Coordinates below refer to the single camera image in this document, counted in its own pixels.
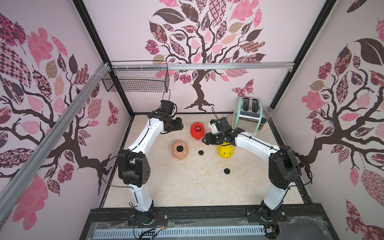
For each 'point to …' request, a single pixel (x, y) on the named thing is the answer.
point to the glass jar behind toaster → (268, 111)
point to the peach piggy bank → (182, 155)
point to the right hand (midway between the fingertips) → (206, 138)
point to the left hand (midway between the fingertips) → (180, 129)
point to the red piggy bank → (197, 130)
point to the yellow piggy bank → (226, 150)
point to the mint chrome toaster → (248, 114)
